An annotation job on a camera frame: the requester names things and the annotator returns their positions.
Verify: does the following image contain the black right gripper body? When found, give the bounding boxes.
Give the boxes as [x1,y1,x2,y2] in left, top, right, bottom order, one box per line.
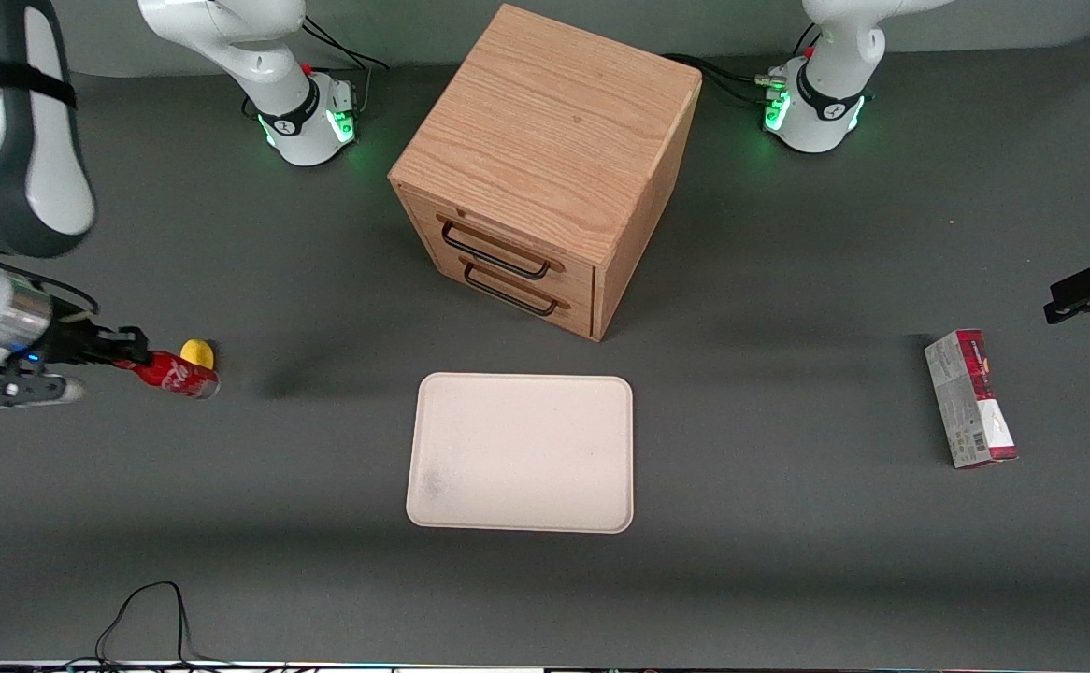
[5,313,102,377]

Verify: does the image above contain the red coke bottle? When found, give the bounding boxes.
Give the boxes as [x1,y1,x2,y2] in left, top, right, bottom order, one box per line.
[129,351,221,401]

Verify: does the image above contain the cream rectangular tray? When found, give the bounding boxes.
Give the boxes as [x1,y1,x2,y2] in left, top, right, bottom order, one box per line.
[405,372,635,535]

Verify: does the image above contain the grey and red carton box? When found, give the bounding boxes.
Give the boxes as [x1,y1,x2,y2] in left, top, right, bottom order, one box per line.
[924,328,1019,469]

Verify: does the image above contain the wooden two-drawer cabinet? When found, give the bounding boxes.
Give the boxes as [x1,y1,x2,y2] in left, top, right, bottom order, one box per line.
[388,3,703,343]

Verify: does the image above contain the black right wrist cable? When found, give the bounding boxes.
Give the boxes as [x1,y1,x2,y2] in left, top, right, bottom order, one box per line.
[0,234,100,317]

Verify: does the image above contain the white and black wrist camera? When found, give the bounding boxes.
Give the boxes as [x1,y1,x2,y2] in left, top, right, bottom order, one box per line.
[0,371,86,410]

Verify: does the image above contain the thin black looped cable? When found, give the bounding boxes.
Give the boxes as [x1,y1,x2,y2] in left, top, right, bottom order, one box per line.
[68,580,256,670]

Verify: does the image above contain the black right arm base cables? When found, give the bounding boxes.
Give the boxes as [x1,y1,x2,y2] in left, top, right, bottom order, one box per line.
[300,17,393,119]

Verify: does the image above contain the black arm base cables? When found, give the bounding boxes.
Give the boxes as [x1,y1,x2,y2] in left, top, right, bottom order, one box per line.
[662,23,823,109]
[300,17,393,119]

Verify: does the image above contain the long black drawer handle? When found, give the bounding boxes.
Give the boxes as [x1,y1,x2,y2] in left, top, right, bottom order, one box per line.
[439,220,552,280]

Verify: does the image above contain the short black drawer handle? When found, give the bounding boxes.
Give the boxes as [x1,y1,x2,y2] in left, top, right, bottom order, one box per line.
[462,263,560,317]

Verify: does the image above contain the black left arm base cables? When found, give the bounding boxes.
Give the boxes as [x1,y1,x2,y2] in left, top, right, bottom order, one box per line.
[662,23,823,109]

